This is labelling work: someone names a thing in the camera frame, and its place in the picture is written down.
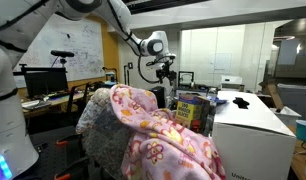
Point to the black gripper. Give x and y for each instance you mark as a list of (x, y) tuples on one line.
[(166, 68)]

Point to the pink patterned fleece blanket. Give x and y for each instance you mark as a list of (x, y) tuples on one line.
[(159, 143)]

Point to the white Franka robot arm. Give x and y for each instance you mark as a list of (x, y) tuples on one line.
[(13, 33)]

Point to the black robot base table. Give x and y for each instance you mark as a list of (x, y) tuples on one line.
[(46, 146)]

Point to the blue floral quilt blanket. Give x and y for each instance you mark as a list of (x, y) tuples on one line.
[(103, 133)]

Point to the black computer tower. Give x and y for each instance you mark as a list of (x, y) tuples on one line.
[(158, 96)]

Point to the yellow wooden blocks box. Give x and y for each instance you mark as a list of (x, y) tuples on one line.
[(188, 113)]

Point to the blue white small device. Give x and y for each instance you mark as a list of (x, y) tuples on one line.
[(110, 77)]

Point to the white printer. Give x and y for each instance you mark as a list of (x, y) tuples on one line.
[(231, 82)]

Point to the small black cloth item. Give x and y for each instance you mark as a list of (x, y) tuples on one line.
[(241, 103)]

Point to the whiteboard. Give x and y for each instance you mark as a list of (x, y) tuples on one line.
[(76, 56)]

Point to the brown cardboard sheet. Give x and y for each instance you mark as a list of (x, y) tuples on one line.
[(274, 96)]

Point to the wooden office desk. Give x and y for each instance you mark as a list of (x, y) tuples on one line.
[(59, 100)]

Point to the large white cardboard box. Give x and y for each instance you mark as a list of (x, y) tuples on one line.
[(253, 146)]

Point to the black computer monitor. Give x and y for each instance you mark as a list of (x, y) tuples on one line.
[(46, 81)]

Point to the frosted window sheet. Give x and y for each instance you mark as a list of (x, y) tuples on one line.
[(289, 51)]

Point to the white open paper box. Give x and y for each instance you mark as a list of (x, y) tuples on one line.
[(286, 115)]

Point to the grey trash bin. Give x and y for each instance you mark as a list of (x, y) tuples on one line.
[(296, 96)]

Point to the white keyboard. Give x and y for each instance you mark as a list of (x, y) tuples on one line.
[(34, 104)]

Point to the teal cup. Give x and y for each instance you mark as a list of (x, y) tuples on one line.
[(304, 130)]

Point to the wooden table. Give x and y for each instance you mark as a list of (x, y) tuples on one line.
[(298, 160)]

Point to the black frame 3D printer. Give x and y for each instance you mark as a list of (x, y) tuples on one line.
[(179, 80)]

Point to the black wall switch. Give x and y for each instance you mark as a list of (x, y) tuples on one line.
[(130, 65)]

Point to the white wall sign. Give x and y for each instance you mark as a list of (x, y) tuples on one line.
[(221, 62)]

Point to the black desk chair frame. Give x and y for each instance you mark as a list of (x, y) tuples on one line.
[(70, 100)]

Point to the black stereo camera bar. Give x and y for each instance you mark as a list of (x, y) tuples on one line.
[(62, 53)]

